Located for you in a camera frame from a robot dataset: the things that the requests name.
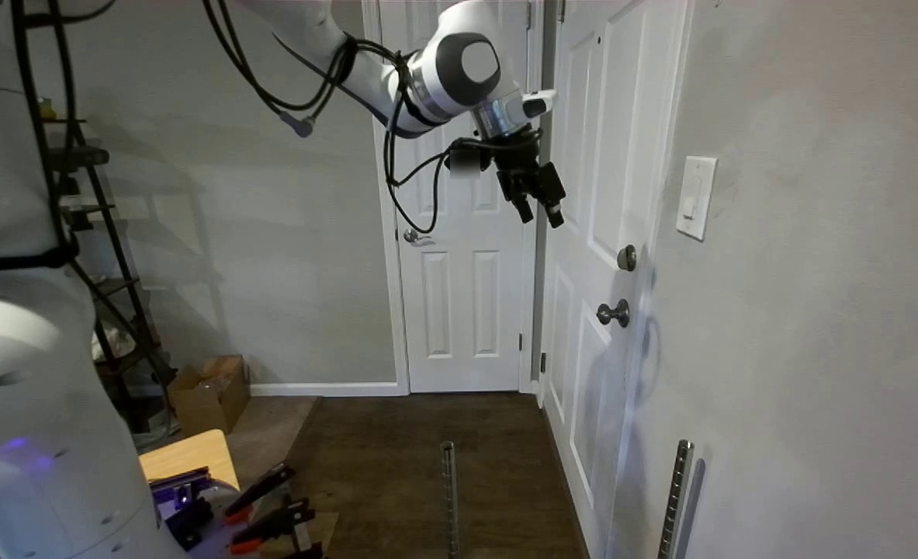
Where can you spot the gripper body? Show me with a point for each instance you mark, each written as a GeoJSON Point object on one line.
{"type": "Point", "coordinates": [516, 155]}

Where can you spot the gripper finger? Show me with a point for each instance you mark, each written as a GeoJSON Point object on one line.
{"type": "Point", "coordinates": [521, 203]}
{"type": "Point", "coordinates": [552, 186]}

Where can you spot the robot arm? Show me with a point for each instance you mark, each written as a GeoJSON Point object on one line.
{"type": "Point", "coordinates": [32, 404]}

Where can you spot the metal deadbolt lock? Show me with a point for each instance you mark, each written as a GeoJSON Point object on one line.
{"type": "Point", "coordinates": [627, 258]}

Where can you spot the round metal door knob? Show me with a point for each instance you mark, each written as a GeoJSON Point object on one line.
{"type": "Point", "coordinates": [614, 313]}

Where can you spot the white door with round knob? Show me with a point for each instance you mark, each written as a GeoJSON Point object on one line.
{"type": "Point", "coordinates": [583, 349]}

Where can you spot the metal pole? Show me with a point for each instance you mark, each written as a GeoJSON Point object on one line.
{"type": "Point", "coordinates": [450, 501]}
{"type": "Point", "coordinates": [676, 501]}

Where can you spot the cardboard box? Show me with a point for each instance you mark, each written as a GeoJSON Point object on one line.
{"type": "Point", "coordinates": [209, 394]}

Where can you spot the black clamp with orange grips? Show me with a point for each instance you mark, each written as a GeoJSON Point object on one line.
{"type": "Point", "coordinates": [261, 487]}
{"type": "Point", "coordinates": [276, 528]}

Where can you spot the black ladder shelf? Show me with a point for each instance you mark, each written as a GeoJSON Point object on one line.
{"type": "Point", "coordinates": [121, 287]}

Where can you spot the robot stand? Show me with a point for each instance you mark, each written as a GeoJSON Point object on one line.
{"type": "Point", "coordinates": [195, 458]}

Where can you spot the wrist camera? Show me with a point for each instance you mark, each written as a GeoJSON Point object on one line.
{"type": "Point", "coordinates": [466, 161]}

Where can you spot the white light switch plate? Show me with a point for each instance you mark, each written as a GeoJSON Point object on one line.
{"type": "Point", "coordinates": [695, 198]}

